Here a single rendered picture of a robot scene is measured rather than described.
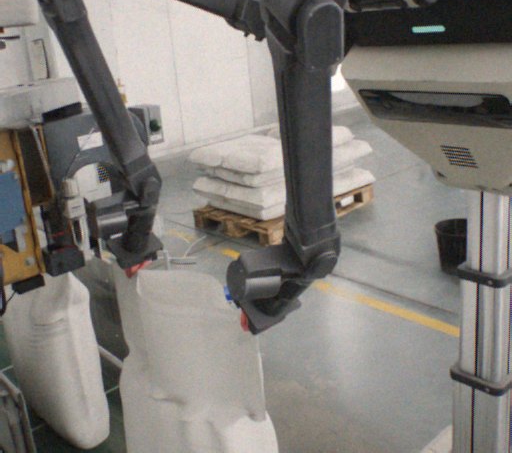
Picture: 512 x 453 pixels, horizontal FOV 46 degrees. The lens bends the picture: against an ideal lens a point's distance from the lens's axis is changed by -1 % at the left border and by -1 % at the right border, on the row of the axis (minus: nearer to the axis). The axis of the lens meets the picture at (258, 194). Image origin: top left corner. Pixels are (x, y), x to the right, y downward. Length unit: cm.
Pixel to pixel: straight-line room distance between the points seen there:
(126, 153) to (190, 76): 537
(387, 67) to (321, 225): 42
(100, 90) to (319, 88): 50
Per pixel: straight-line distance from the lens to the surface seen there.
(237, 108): 685
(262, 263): 83
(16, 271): 135
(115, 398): 208
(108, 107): 106
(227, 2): 112
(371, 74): 113
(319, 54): 57
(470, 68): 103
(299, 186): 73
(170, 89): 630
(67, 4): 97
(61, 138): 133
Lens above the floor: 151
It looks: 16 degrees down
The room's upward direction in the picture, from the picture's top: 5 degrees counter-clockwise
